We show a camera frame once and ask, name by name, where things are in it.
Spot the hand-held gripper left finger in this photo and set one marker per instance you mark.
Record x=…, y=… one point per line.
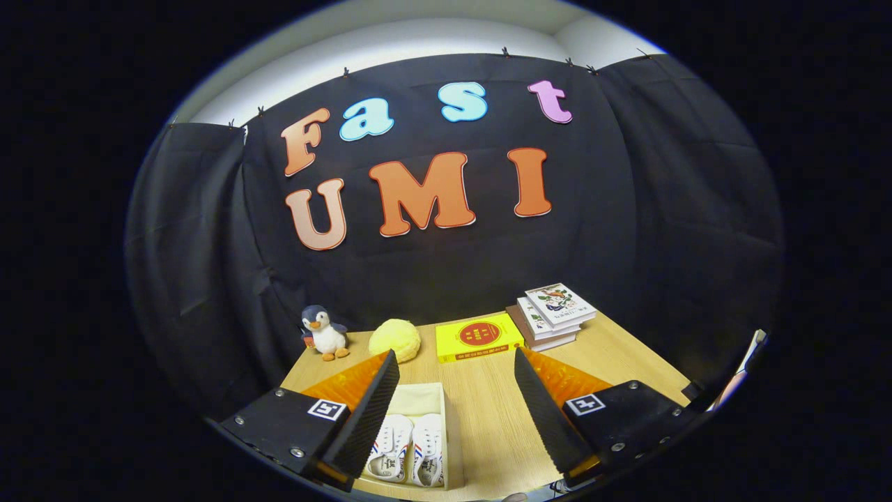
x=369, y=425

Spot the penguin plush toy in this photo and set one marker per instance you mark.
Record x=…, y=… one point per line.
x=326, y=335

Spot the white canvas shoe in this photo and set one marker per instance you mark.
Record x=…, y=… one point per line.
x=427, y=450
x=394, y=446

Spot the yellow book with red circle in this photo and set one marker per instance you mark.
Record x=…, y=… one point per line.
x=477, y=336

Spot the white illustrated cover book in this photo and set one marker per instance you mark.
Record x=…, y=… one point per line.
x=561, y=301

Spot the yellow fluffy plush ball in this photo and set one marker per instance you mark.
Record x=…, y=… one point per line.
x=395, y=340

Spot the beige fabric storage box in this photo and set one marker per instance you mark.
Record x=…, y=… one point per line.
x=418, y=399

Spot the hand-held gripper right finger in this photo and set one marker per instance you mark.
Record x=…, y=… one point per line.
x=547, y=418

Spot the white book with green print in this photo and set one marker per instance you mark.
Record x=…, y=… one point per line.
x=533, y=317

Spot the row of small cloth clips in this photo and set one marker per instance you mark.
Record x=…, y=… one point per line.
x=504, y=51

